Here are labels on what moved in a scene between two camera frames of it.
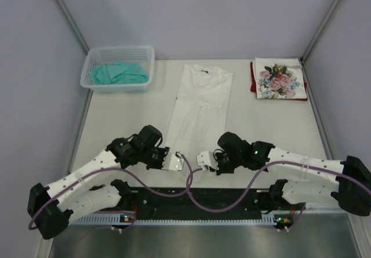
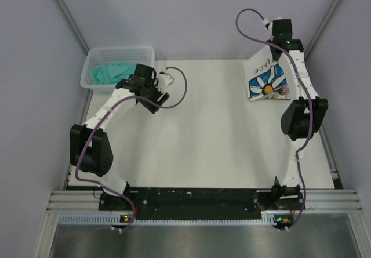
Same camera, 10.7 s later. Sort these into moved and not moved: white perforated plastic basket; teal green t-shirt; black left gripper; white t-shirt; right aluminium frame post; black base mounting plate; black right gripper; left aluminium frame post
Moved: black left gripper; black right gripper; white t-shirt
Not moved: white perforated plastic basket; left aluminium frame post; teal green t-shirt; right aluminium frame post; black base mounting plate
